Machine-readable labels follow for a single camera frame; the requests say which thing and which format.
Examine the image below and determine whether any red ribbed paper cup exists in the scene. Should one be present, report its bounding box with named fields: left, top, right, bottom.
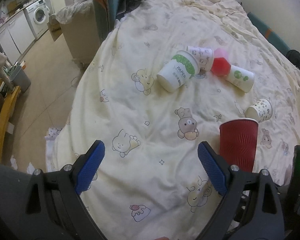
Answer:
left=219, top=118, right=258, bottom=172

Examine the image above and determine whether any small cream patterned paper cup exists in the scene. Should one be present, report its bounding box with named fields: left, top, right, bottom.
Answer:
left=245, top=98, right=273, bottom=123

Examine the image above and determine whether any white cup green tree print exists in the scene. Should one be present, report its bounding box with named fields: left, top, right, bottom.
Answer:
left=226, top=65, right=255, bottom=93

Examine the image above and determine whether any pink faceted plastic cup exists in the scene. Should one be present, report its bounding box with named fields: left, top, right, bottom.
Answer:
left=210, top=48, right=231, bottom=76

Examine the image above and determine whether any large white green paper cup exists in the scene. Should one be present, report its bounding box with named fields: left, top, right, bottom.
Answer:
left=157, top=50, right=199, bottom=93

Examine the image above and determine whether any white cup purple cartoon print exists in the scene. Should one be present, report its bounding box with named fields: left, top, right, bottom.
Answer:
left=187, top=46, right=214, bottom=71

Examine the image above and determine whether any grey trash bin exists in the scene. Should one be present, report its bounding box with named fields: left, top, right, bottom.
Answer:
left=8, top=62, right=31, bottom=93

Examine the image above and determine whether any black clothing pile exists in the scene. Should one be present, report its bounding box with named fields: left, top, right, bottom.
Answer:
left=286, top=49, right=300, bottom=71

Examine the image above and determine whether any yellow wooden chair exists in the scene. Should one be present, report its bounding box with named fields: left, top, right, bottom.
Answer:
left=0, top=79, right=21, bottom=163

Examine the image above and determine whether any cream cartoon bear bedsheet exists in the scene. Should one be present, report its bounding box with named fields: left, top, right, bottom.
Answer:
left=52, top=0, right=300, bottom=239

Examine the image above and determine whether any teal orange bed edge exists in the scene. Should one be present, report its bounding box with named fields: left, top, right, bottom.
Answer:
left=247, top=12, right=290, bottom=56

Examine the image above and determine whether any white kitchen cabinet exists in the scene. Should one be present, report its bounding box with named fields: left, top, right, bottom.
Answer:
left=0, top=11, right=35, bottom=63

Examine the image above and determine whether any cardboard box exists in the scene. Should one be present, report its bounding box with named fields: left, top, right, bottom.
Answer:
left=47, top=14, right=62, bottom=41

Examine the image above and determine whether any beige upholstered sofa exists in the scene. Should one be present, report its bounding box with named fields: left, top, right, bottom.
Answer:
left=55, top=0, right=100, bottom=69

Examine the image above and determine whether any white washing machine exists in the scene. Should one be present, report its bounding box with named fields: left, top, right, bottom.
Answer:
left=24, top=0, right=50, bottom=40

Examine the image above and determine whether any teal green cushion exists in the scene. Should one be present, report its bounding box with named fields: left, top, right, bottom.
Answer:
left=93, top=0, right=126, bottom=43

